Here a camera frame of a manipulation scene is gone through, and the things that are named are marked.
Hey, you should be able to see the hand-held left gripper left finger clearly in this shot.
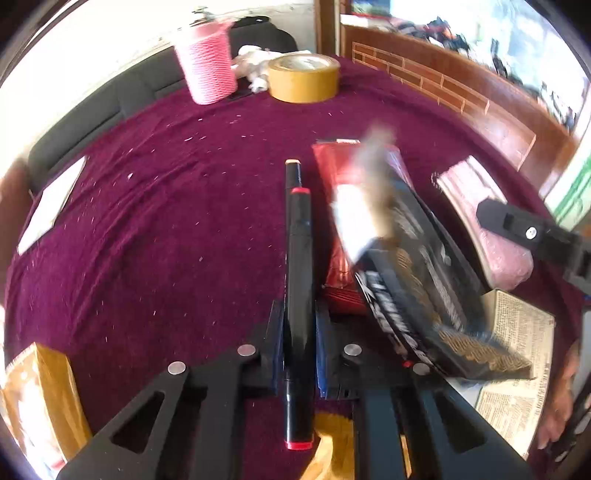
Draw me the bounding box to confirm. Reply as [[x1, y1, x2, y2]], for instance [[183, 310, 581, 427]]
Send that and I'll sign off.
[[55, 300, 284, 480]]

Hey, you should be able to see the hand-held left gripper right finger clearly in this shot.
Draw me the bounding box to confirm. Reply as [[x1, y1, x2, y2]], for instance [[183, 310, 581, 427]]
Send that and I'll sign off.
[[315, 300, 532, 480]]

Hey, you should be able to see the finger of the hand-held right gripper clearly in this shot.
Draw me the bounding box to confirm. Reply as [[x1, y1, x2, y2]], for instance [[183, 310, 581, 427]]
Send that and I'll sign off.
[[475, 198, 583, 278]]

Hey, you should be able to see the black marker with red band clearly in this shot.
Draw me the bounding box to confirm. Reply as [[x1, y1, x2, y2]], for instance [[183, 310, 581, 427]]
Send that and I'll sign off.
[[283, 159, 317, 450]]

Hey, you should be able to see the black packet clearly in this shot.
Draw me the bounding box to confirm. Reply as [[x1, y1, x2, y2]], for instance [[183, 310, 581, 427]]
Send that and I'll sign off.
[[351, 122, 534, 381]]

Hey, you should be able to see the white tray with yellow tape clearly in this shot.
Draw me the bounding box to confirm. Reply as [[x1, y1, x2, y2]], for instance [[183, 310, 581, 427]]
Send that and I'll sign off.
[[0, 343, 93, 478]]

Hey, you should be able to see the person's right hand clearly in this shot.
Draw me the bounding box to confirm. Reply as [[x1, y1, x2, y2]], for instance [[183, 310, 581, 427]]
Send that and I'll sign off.
[[538, 339, 583, 450]]

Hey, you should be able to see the pink packet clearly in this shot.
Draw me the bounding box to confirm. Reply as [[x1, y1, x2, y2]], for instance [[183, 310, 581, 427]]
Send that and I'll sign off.
[[431, 156, 534, 291]]

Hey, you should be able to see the red packet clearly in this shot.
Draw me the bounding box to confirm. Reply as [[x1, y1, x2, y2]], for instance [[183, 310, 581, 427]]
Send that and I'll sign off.
[[311, 138, 407, 315]]

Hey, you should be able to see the yellow packet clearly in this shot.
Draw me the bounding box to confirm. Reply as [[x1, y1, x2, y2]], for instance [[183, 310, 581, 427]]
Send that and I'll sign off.
[[300, 411, 411, 480]]

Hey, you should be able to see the tan printed box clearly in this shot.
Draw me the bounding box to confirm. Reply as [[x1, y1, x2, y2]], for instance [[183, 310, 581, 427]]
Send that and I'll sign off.
[[475, 288, 556, 460]]

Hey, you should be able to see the wooden mirror cabinet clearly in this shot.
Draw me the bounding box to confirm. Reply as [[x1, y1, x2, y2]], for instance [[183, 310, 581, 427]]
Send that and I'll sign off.
[[316, 0, 591, 217]]

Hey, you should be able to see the brown tape roll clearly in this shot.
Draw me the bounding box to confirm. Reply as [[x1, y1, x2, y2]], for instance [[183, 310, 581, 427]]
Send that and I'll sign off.
[[268, 52, 341, 103]]

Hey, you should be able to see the stack of white papers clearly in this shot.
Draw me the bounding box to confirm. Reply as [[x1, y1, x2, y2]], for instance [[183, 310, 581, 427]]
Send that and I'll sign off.
[[17, 156, 88, 256]]

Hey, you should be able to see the crumpled white tissue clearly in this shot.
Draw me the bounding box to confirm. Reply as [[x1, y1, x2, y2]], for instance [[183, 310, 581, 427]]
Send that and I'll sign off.
[[231, 44, 282, 90]]

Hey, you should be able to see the black sofa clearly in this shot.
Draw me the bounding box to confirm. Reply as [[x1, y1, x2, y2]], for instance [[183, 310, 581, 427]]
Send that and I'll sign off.
[[28, 16, 298, 195]]

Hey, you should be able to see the bottle with pink knitted sleeve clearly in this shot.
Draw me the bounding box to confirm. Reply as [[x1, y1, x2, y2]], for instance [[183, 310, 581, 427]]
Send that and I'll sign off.
[[173, 7, 238, 106]]

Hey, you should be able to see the pink upholstered chair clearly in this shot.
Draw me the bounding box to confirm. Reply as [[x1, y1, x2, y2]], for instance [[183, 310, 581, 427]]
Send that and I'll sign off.
[[0, 157, 34, 296]]

